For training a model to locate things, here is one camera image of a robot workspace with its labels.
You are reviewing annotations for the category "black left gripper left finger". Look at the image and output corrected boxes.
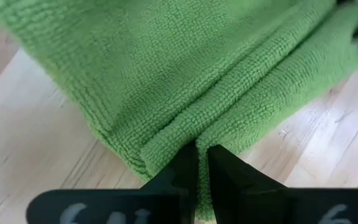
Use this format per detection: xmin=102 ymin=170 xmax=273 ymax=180
xmin=140 ymin=141 xmax=198 ymax=224

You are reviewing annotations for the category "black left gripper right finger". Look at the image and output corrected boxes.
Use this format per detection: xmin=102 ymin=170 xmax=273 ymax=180
xmin=208 ymin=144 xmax=289 ymax=224

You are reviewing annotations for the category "green microfiber towel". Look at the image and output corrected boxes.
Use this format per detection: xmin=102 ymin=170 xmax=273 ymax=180
xmin=0 ymin=0 xmax=358 ymax=222

